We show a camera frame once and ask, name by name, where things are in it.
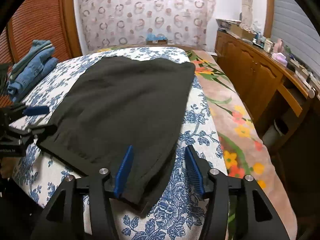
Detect folded light blue jeans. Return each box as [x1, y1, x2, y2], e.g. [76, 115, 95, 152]
[9, 40, 55, 81]

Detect cardboard box on dresser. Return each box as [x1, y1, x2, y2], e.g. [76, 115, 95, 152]
[229, 24, 256, 41]

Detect blue floral white blanket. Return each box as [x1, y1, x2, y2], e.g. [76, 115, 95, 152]
[13, 47, 226, 239]

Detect black pants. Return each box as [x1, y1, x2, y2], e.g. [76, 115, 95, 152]
[39, 56, 195, 215]

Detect pink bottle on dresser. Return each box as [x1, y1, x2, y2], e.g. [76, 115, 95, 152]
[273, 38, 284, 54]

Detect orange floral bed cover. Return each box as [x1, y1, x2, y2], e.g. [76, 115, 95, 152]
[94, 45, 298, 240]

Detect wooden louvered wardrobe door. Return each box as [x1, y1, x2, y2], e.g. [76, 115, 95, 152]
[0, 0, 83, 106]

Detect grey roller shutter window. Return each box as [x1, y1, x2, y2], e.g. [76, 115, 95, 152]
[271, 0, 319, 75]

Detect circle patterned curtain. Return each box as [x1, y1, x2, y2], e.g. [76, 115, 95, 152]
[76, 0, 216, 50]

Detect long wooden dresser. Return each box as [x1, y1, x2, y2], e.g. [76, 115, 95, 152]
[215, 30, 319, 152]

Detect pink tissue box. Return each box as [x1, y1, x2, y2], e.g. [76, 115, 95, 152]
[271, 53, 287, 67]

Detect cardboard box with blue items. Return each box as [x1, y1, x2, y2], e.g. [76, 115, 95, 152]
[146, 33, 168, 46]

